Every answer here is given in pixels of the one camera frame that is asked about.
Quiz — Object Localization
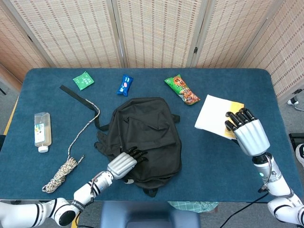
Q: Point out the green sachet packet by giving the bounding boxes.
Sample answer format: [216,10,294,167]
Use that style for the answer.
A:
[72,70,95,91]

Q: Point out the green orange snack bag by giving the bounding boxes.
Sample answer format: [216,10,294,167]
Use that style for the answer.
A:
[164,74,201,106]

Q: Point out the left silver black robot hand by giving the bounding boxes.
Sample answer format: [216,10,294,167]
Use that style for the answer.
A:
[106,146,148,185]

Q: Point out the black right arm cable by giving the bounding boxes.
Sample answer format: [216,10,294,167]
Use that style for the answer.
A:
[219,191,269,228]

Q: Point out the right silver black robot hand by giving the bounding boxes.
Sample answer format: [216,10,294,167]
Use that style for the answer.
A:
[224,108,271,157]

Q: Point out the clear plastic drink bottle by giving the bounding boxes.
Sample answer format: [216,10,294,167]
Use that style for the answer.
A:
[34,112,52,153]

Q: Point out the woven folding screen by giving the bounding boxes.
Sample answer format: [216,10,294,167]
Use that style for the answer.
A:
[0,0,304,98]

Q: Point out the black box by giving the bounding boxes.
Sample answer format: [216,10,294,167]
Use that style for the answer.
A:
[288,133,304,150]

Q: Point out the blue grey robot torso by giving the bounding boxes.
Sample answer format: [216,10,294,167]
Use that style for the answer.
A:
[99,201,201,228]

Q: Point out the blue felt table cover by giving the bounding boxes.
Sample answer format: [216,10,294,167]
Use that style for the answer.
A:
[0,68,297,203]

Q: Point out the green checked cloth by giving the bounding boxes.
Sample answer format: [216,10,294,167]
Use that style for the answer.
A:
[167,201,219,214]

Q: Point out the blue cookie packet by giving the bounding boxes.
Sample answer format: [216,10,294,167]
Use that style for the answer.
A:
[116,74,134,97]

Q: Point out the white and yellow book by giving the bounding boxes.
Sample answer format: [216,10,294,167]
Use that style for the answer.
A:
[194,94,245,140]

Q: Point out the black fabric backpack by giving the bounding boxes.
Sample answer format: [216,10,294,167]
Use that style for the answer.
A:
[59,85,182,198]

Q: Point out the beige braided rope bundle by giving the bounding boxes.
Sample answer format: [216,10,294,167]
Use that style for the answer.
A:
[41,99,101,193]

